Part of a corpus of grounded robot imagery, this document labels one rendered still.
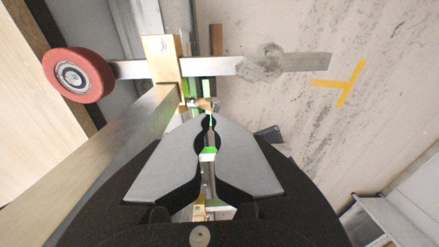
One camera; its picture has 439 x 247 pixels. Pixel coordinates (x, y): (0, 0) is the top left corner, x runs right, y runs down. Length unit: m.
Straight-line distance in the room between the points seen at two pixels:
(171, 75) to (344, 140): 1.89
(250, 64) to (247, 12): 0.91
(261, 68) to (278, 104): 1.09
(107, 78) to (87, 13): 0.24
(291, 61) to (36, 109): 0.44
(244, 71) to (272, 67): 0.05
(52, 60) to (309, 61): 0.39
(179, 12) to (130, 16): 0.18
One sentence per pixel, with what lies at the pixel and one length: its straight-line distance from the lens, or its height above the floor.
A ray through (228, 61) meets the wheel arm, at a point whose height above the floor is 0.86.
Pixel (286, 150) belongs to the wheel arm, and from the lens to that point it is 0.45.
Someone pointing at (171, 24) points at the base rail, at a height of 0.70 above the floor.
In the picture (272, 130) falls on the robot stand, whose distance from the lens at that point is 1.44.
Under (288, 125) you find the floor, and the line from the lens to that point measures 1.50.
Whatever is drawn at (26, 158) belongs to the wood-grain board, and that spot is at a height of 0.90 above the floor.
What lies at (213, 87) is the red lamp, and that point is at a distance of 0.44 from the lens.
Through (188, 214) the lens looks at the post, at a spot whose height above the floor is 0.97.
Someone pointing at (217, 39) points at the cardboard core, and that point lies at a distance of 1.04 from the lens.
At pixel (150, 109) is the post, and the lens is 0.17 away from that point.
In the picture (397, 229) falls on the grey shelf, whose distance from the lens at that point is 2.90.
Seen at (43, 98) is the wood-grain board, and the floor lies 0.90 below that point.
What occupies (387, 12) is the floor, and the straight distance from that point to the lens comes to 1.62.
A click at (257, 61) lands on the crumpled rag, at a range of 0.26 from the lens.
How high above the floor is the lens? 1.12
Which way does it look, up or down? 59 degrees down
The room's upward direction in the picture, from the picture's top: 176 degrees clockwise
